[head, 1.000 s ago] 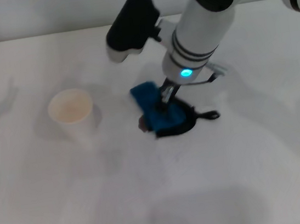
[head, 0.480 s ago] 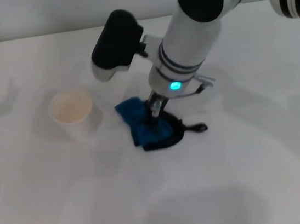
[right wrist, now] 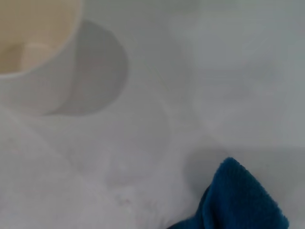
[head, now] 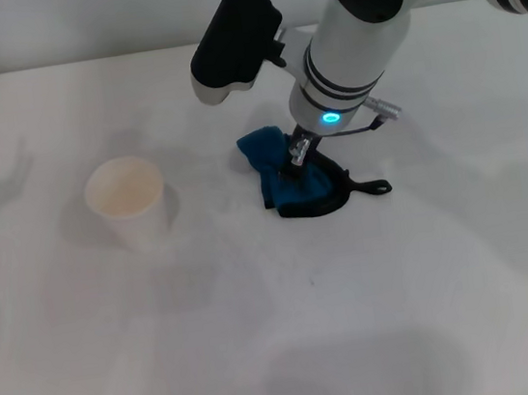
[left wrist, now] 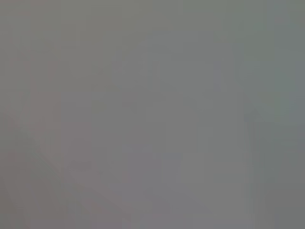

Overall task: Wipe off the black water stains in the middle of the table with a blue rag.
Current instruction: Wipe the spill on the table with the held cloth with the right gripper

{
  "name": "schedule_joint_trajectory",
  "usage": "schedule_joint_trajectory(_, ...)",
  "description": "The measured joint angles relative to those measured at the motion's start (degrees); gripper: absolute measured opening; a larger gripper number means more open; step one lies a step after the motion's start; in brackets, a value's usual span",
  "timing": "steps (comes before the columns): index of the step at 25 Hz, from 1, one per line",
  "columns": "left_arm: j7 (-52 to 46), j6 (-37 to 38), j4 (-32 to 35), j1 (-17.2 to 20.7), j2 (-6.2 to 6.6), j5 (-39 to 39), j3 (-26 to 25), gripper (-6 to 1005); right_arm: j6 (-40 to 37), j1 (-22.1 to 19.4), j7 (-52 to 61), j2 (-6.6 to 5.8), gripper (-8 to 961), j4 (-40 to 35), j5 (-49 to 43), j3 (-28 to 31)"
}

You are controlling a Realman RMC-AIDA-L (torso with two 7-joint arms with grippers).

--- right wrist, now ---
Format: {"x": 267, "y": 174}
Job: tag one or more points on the blue rag with black edge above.
{"x": 238, "y": 198}

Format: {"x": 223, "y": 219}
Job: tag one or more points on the white paper cup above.
{"x": 35, "y": 47}

